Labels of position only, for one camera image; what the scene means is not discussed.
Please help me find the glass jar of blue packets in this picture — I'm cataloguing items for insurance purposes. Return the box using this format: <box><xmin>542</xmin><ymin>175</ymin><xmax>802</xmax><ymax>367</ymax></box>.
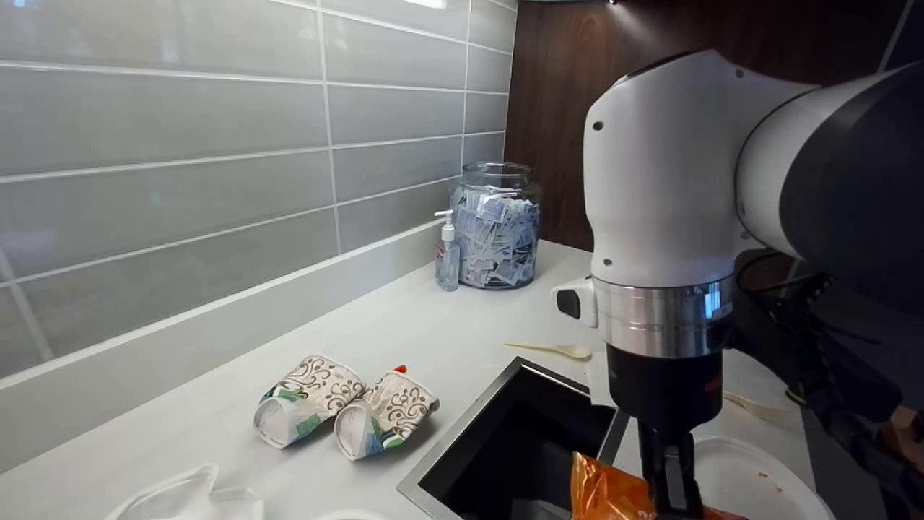
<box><xmin>447</xmin><ymin>159</ymin><xmax>542</xmax><ymax>291</ymax></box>

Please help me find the orange snack packet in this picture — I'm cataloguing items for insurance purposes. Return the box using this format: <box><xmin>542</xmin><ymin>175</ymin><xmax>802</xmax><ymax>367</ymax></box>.
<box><xmin>568</xmin><ymin>450</ymin><xmax>744</xmax><ymax>520</ymax></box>

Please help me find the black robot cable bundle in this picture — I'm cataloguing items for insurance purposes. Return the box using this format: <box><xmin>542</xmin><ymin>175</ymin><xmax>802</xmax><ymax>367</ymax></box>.
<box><xmin>732</xmin><ymin>244</ymin><xmax>924</xmax><ymax>520</ymax></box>

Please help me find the small clear pump bottle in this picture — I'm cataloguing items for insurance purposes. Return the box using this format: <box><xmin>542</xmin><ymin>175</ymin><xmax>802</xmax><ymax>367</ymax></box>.
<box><xmin>434</xmin><ymin>207</ymin><xmax>464</xmax><ymax>295</ymax></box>

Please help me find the small pale wooden spoon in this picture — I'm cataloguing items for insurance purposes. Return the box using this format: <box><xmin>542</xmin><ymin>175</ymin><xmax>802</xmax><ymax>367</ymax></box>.
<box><xmin>504</xmin><ymin>337</ymin><xmax>594</xmax><ymax>364</ymax></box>

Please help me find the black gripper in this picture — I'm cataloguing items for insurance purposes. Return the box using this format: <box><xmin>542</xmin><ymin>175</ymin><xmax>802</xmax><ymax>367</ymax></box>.
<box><xmin>602</xmin><ymin>343</ymin><xmax>727</xmax><ymax>520</ymax></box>

